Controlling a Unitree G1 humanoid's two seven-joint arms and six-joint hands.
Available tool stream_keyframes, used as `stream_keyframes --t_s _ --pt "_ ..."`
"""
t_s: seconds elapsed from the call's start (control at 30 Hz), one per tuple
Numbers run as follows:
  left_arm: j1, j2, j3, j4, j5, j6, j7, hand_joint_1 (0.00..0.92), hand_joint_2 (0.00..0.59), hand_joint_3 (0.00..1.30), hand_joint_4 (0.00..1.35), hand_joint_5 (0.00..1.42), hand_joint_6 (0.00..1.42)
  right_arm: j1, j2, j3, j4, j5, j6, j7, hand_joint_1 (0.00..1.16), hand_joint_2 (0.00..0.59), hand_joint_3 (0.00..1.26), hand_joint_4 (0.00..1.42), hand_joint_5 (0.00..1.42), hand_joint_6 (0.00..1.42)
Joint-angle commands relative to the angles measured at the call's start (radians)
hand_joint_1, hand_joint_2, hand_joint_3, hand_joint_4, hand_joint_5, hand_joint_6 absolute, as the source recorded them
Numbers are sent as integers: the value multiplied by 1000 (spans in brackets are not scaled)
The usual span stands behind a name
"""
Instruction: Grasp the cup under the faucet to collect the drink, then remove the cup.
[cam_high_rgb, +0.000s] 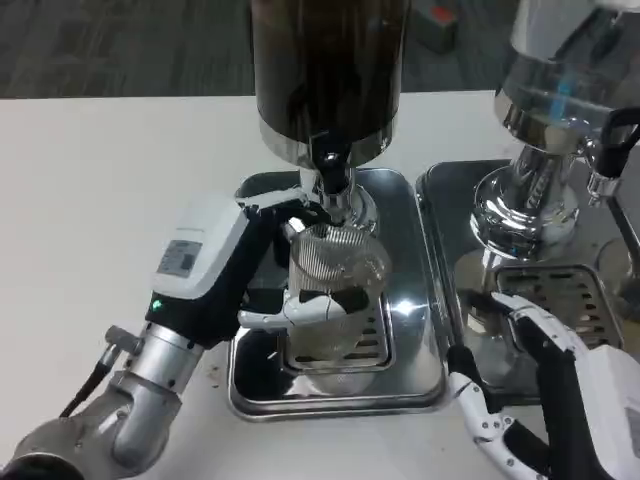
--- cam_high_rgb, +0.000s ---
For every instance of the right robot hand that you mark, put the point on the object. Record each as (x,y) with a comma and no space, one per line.
(600,400)

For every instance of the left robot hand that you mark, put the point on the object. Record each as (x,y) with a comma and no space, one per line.
(200,250)

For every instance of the clear ribbed glass cup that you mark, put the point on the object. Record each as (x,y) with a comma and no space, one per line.
(325,260)

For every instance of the steel slotted drain grid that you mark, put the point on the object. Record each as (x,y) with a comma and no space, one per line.
(382,345)
(575,290)

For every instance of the steel drip tray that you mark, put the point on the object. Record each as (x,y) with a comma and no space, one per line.
(450,225)
(410,300)

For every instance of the dark drink dispenser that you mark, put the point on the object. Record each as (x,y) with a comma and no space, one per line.
(325,65)

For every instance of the black dispenser tap with loop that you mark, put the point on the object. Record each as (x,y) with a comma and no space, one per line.
(607,155)

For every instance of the clear chrome drink dispenser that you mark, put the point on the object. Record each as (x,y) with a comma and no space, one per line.
(550,75)

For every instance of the dark box with red patch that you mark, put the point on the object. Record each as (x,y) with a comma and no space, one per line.
(440,25)

